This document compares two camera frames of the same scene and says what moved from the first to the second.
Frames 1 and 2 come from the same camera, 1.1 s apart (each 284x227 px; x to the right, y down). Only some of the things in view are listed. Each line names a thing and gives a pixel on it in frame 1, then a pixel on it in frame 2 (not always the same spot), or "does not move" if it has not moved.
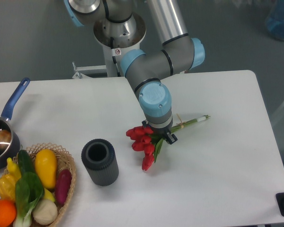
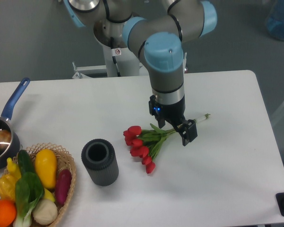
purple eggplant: x=62 y=184 does not move
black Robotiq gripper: x=161 y=132 -> x=174 y=113
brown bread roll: x=0 y=139 does not move
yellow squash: x=46 y=163 does not move
